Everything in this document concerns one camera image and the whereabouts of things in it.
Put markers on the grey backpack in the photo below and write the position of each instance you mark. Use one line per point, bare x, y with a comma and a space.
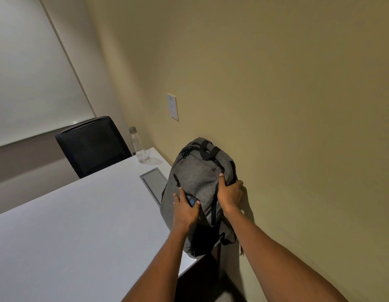
197, 176

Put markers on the person's left forearm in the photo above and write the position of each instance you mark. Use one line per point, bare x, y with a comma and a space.
159, 270

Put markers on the white wall switch plate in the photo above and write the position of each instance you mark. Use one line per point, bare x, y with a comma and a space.
173, 106

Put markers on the person's right hand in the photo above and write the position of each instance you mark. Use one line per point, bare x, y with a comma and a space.
230, 196

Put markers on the black mesh-back chair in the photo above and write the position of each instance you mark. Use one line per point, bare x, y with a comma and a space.
94, 147

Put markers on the clear plastic water bottle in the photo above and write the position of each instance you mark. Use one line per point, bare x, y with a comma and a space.
139, 147

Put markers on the white table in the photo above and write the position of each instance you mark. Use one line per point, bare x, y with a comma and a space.
72, 232

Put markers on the person's left hand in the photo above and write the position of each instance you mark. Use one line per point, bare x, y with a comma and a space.
185, 215

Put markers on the white wall whiteboard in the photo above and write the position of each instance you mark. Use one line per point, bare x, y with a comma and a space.
31, 75

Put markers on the person's right forearm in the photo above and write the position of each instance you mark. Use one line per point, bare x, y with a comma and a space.
269, 261

